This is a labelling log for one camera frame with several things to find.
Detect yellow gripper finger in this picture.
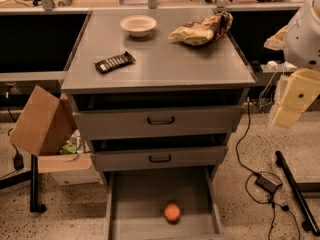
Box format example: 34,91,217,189
272,68,320,128
264,26,287,51

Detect orange fruit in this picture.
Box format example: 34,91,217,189
164,203,181,222

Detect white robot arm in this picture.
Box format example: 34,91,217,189
264,0,320,128

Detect grey top drawer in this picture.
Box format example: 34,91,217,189
73,106,241,140

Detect grey drawer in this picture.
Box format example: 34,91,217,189
91,146,227,171
105,167,233,240
73,106,241,140

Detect grey drawer cabinet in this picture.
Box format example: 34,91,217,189
61,7,257,240

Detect grey middle drawer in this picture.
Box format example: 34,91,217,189
91,146,227,171

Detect grey bottom drawer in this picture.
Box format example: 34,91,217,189
105,167,233,240

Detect white power strip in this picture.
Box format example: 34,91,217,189
267,61,297,70

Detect crumpled chip bag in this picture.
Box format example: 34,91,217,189
168,11,233,46

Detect black power adapter brick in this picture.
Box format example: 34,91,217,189
255,175,282,194

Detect black table leg right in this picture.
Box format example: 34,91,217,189
275,151,320,237

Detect black table leg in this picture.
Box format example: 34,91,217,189
275,151,320,237
0,155,47,213

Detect white bowl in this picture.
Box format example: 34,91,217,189
120,15,157,38

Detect black snack bar wrapper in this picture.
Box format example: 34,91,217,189
95,51,136,74

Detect green snack packet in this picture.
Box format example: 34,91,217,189
60,141,77,155

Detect brown cardboard box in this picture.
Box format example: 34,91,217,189
9,86,101,185

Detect black table leg left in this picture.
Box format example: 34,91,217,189
0,155,47,213

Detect black plug adapter left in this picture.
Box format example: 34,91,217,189
13,153,24,170

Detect black power cable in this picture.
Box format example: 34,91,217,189
235,97,302,240

